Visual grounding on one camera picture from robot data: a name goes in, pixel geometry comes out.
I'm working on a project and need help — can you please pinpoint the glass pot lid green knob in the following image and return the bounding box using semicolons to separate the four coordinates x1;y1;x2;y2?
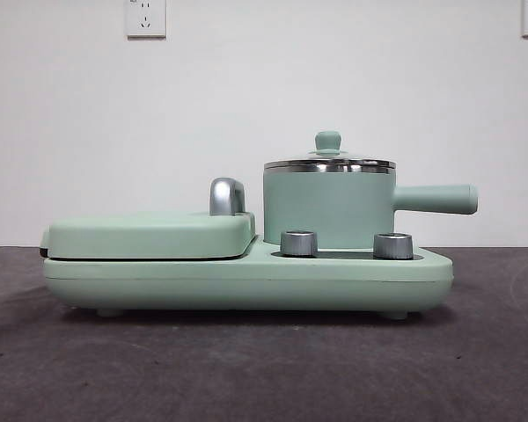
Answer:
263;129;396;167

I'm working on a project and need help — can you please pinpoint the silver control knob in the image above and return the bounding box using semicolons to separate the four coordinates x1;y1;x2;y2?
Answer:
279;229;319;257
372;231;414;259

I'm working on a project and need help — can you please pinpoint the green breakfast maker base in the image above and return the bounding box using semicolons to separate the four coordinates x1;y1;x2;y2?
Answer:
42;234;454;318

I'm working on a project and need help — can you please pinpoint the green hinged griddle cover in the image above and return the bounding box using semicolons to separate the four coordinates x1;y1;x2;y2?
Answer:
39;209;256;260

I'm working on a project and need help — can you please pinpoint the chrome griddle cover handle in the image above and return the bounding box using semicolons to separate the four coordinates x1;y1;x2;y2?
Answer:
208;177;247;216

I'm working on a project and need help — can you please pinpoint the green steamer pot with handle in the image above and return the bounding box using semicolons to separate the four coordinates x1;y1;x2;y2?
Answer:
261;164;480;248

